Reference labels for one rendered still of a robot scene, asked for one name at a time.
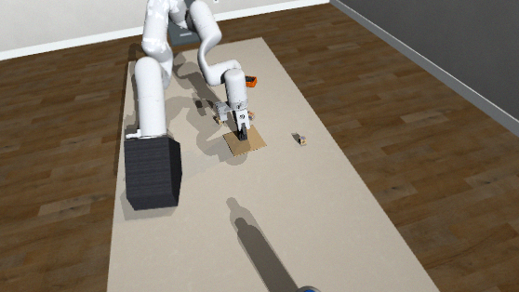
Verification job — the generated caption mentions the tan flat square mat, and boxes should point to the tan flat square mat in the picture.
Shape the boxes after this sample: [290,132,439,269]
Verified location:
[223,126,267,157]

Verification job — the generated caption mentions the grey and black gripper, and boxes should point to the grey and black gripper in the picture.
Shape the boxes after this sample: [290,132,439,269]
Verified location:
[232,107,250,141]

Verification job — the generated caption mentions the grey bottle with blue cap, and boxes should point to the grey bottle with blue cap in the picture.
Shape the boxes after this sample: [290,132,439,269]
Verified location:
[296,285,321,292]

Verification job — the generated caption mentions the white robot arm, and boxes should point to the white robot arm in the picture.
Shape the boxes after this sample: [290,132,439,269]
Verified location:
[126,0,247,140]

